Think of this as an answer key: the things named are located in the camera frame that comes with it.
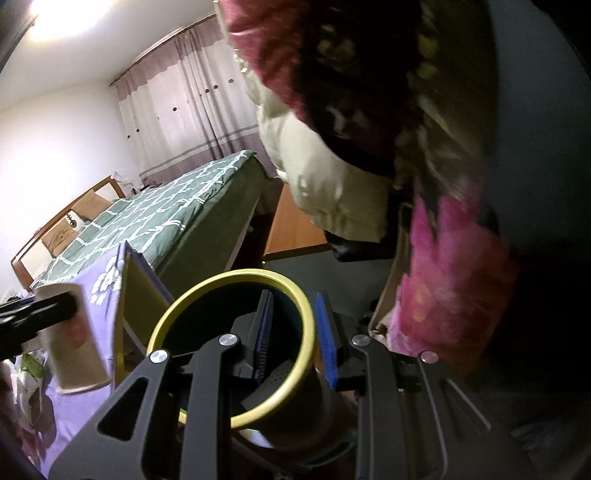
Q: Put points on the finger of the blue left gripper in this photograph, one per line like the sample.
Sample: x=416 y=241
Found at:
x=22 y=320

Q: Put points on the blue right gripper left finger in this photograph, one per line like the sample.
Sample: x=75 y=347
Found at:
x=262 y=321

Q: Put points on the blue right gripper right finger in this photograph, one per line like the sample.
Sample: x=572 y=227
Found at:
x=326 y=336

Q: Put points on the yellow rimmed dark trash bin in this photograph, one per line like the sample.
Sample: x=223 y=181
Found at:
x=290 y=412

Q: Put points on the wooden headboard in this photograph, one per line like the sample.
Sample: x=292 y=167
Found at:
x=33 y=259

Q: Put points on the wooden low cabinet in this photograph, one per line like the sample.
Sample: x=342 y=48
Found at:
x=292 y=233

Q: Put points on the brown pillow left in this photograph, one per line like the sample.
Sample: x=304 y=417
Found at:
x=59 y=237

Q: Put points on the brown pillow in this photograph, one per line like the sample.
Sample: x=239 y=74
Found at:
x=59 y=237
x=90 y=205

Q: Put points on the purple floral tablecloth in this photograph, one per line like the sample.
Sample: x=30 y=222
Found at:
x=123 y=299

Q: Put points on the green plaid bed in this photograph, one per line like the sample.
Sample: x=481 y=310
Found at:
x=186 y=230

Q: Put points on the brown pillow right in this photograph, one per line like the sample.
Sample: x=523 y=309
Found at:
x=90 y=205

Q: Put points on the cream puffer jacket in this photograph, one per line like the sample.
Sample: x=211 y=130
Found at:
x=337 y=196

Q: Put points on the pink floral fabric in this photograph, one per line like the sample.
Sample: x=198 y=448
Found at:
x=452 y=296

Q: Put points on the pink white curtain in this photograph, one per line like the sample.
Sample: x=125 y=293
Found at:
x=184 y=104

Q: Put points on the red dotted quilted jacket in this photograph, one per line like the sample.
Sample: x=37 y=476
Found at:
x=379 y=80

